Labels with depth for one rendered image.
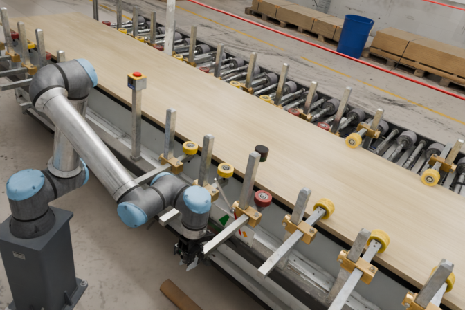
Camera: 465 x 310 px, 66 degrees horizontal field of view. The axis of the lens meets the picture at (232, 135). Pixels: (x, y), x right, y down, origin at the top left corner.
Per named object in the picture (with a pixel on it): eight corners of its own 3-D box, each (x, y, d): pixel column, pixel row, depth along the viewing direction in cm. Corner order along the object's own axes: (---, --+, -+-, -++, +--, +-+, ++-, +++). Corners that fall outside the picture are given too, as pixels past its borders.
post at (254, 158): (237, 238, 170) (256, 156, 144) (232, 234, 171) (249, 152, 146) (241, 234, 172) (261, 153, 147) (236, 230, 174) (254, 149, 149)
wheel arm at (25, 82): (2, 92, 225) (1, 86, 222) (0, 90, 226) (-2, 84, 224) (68, 77, 255) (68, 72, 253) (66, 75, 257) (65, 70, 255)
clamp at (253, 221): (253, 228, 159) (255, 219, 156) (230, 212, 165) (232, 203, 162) (261, 221, 163) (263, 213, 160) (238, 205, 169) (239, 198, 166)
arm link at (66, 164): (38, 184, 174) (42, 55, 128) (70, 169, 187) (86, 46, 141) (57, 205, 170) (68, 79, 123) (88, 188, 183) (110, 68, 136)
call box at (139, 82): (135, 93, 180) (135, 79, 176) (126, 88, 183) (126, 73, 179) (147, 90, 185) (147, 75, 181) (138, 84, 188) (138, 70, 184)
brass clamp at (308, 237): (308, 245, 141) (311, 237, 139) (279, 227, 148) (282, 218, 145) (315, 237, 146) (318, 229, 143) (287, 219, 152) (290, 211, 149)
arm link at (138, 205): (14, 64, 118) (140, 221, 105) (50, 57, 127) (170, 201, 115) (12, 88, 126) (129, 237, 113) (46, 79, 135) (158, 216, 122)
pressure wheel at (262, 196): (261, 221, 166) (266, 203, 160) (247, 212, 170) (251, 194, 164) (270, 213, 172) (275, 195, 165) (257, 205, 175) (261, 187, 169)
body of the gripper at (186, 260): (172, 255, 129) (175, 232, 123) (189, 242, 136) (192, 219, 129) (187, 268, 126) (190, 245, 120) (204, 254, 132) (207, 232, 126)
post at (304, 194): (279, 275, 159) (308, 193, 134) (273, 270, 161) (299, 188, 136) (284, 270, 162) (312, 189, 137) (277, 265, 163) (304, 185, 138)
